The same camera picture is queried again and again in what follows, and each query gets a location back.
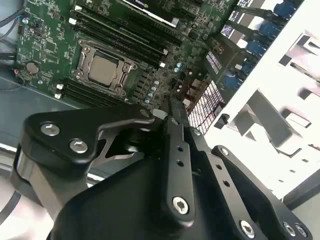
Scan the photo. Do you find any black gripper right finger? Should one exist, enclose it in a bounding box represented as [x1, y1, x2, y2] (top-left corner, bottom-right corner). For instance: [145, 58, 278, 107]
[174, 100, 314, 240]

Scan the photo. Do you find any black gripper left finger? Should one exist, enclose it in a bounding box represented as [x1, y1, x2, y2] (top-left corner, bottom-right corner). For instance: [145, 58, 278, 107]
[9, 97, 197, 226]

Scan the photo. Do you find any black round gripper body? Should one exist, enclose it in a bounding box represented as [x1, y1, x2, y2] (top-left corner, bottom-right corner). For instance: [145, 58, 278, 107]
[49, 149, 241, 240]

